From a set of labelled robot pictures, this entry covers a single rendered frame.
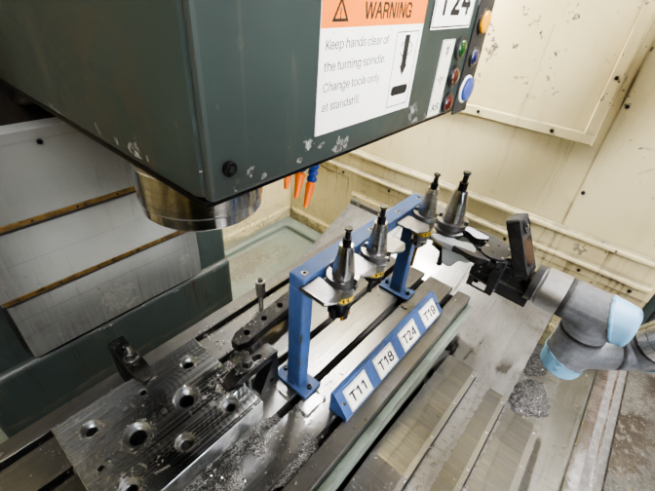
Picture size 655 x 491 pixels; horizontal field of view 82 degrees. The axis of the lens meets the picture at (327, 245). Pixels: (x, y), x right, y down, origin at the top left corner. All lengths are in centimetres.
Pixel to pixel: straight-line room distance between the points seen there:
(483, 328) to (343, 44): 117
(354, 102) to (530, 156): 102
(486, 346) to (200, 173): 120
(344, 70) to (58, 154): 68
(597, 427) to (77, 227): 133
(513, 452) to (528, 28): 112
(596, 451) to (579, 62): 97
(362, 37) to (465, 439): 99
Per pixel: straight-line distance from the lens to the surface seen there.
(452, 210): 78
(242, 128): 28
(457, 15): 51
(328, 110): 34
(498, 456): 118
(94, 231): 101
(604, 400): 133
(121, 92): 34
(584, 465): 118
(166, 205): 48
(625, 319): 78
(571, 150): 131
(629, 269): 141
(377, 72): 39
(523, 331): 142
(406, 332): 102
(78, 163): 94
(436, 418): 113
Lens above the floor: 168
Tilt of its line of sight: 35 degrees down
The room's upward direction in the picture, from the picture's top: 5 degrees clockwise
